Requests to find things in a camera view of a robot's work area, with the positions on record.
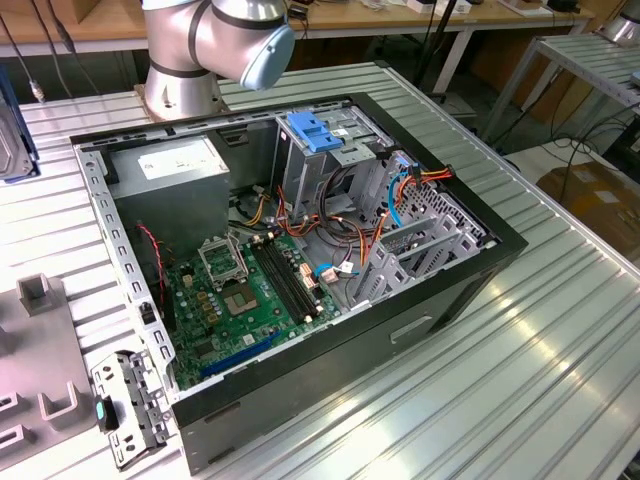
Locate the hard disk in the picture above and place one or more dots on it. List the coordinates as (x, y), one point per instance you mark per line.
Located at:
(10, 140)

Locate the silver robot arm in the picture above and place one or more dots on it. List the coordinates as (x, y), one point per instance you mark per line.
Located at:
(235, 30)

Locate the grey metal disk bay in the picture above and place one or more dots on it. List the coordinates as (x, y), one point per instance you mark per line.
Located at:
(450, 235)

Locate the black RAM slot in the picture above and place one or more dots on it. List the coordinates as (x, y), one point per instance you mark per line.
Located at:
(279, 283)
(289, 279)
(294, 278)
(284, 281)

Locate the grey optical drive cage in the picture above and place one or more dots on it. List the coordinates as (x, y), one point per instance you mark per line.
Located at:
(300, 175)

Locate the thin metal locking lever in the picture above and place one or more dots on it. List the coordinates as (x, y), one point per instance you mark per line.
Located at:
(246, 265)

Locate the CPU socket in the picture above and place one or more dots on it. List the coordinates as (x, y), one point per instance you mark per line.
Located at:
(240, 302)

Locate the blue plastic drive latch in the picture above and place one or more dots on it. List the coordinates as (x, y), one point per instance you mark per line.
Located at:
(312, 132)

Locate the black PC case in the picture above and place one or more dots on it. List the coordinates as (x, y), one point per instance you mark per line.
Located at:
(325, 360)

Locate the green motherboard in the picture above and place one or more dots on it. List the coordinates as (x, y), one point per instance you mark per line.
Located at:
(235, 330)

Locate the blue expansion slot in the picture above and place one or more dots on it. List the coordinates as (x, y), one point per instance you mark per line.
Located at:
(235, 357)

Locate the grey power supply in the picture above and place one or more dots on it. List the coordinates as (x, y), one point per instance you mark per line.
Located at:
(170, 210)

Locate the black tripod stand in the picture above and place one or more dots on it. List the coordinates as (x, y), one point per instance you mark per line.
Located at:
(440, 35)

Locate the teal black latch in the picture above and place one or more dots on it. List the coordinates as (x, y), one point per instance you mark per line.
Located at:
(106, 415)

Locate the large brown cardboard box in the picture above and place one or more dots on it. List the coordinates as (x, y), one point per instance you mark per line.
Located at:
(595, 200)

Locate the grey parts rack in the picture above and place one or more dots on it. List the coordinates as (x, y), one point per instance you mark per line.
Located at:
(40, 350)

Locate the slatted metal side table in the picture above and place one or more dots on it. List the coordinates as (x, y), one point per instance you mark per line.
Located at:
(590, 60)

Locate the metal card retention bracket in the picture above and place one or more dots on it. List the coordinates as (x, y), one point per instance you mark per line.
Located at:
(131, 380)

